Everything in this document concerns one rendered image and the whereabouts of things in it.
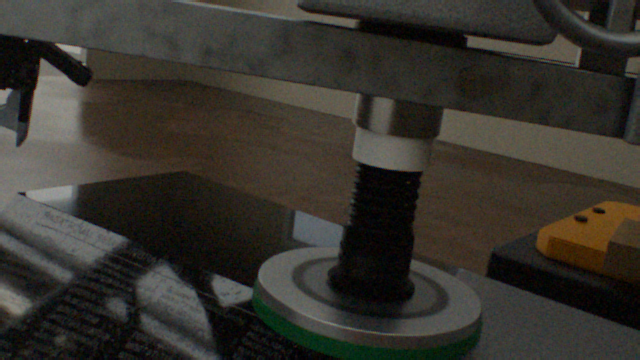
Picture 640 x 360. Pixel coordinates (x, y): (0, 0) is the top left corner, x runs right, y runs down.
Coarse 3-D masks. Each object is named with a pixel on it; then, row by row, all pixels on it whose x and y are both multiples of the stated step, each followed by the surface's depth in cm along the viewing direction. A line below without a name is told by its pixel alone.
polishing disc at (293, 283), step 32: (288, 256) 72; (320, 256) 74; (288, 288) 64; (320, 288) 65; (416, 288) 68; (448, 288) 70; (320, 320) 58; (352, 320) 59; (384, 320) 60; (416, 320) 61; (448, 320) 62
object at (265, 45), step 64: (0, 0) 57; (64, 0) 57; (128, 0) 57; (192, 64) 58; (256, 64) 57; (320, 64) 57; (384, 64) 57; (448, 64) 57; (512, 64) 57; (576, 128) 58
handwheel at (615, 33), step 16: (544, 0) 46; (560, 0) 46; (624, 0) 46; (544, 16) 46; (560, 16) 46; (576, 16) 46; (608, 16) 46; (624, 16) 46; (560, 32) 47; (576, 32) 46; (592, 32) 46; (608, 32) 46; (624, 32) 46; (592, 48) 47; (608, 48) 46; (624, 48) 46
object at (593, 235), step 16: (592, 208) 150; (608, 208) 155; (624, 208) 158; (560, 224) 135; (576, 224) 137; (592, 224) 139; (608, 224) 140; (544, 240) 128; (560, 240) 125; (576, 240) 125; (592, 240) 127; (608, 240) 128; (560, 256) 125; (576, 256) 123; (592, 256) 121; (608, 272) 120
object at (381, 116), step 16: (368, 96) 61; (368, 112) 61; (384, 112) 60; (400, 112) 60; (416, 112) 60; (432, 112) 61; (368, 128) 62; (384, 128) 61; (400, 128) 60; (416, 128) 61; (432, 128) 61
